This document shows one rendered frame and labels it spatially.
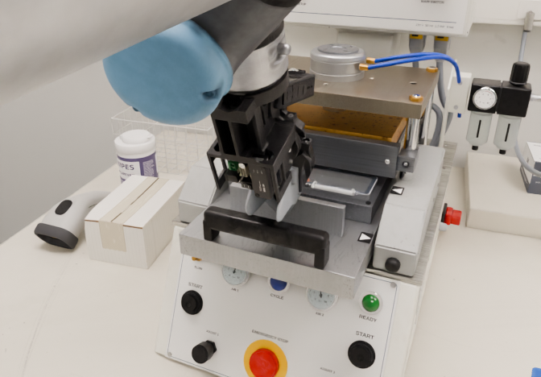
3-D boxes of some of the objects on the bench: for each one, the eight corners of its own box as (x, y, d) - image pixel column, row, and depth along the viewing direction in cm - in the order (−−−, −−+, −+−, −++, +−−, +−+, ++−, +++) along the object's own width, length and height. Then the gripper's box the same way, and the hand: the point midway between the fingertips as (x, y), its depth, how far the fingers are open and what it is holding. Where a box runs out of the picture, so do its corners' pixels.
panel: (165, 355, 72) (186, 228, 71) (373, 430, 62) (401, 281, 61) (157, 360, 70) (178, 229, 69) (370, 438, 60) (398, 284, 59)
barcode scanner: (97, 200, 113) (92, 168, 110) (128, 206, 111) (123, 173, 108) (33, 250, 96) (24, 214, 93) (68, 258, 94) (60, 221, 90)
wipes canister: (135, 184, 121) (127, 124, 114) (167, 188, 119) (162, 129, 112) (114, 200, 114) (105, 138, 107) (148, 206, 111) (141, 143, 105)
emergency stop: (250, 370, 68) (255, 342, 68) (278, 380, 66) (283, 351, 66) (245, 375, 66) (250, 345, 66) (274, 385, 65) (279, 355, 65)
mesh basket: (159, 134, 149) (155, 92, 143) (243, 146, 142) (241, 101, 136) (117, 165, 130) (109, 118, 124) (210, 180, 123) (208, 130, 117)
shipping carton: (138, 209, 110) (134, 172, 106) (192, 220, 106) (189, 181, 102) (84, 258, 94) (76, 216, 90) (146, 271, 90) (140, 229, 86)
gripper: (180, 99, 45) (227, 245, 60) (274, 113, 42) (299, 263, 56) (222, 47, 50) (255, 192, 65) (308, 56, 47) (322, 207, 62)
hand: (282, 201), depth 62 cm, fingers closed, pressing on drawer
